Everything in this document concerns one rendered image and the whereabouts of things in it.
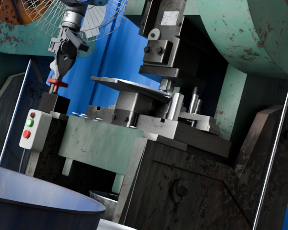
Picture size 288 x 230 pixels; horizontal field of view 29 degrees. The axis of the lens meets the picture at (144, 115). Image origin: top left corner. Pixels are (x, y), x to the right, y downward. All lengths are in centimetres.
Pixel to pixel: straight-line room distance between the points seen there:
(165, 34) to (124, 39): 205
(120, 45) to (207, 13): 243
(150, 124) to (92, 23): 99
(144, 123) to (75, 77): 251
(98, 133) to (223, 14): 56
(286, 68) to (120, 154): 56
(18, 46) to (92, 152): 141
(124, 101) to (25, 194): 102
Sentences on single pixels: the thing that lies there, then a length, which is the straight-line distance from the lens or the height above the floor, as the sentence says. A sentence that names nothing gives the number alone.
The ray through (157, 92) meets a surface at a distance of 177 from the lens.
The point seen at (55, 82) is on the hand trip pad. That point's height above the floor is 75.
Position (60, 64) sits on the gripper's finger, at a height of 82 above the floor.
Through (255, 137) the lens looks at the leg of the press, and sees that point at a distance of 200.
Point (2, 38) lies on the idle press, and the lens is 308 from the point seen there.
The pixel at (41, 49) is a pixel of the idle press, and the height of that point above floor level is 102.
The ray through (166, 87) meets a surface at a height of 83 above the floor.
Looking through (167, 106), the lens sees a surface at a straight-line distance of 190.
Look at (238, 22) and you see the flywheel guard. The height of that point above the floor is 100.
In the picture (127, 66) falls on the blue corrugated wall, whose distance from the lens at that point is 384.
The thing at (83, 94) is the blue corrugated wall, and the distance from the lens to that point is 413.
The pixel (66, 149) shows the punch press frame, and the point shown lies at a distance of 192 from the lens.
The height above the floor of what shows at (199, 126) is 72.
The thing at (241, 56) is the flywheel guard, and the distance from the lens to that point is 170.
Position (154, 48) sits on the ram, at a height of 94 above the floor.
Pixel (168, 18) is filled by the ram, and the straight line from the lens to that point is 198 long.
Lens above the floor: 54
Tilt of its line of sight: 5 degrees up
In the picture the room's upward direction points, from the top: 16 degrees clockwise
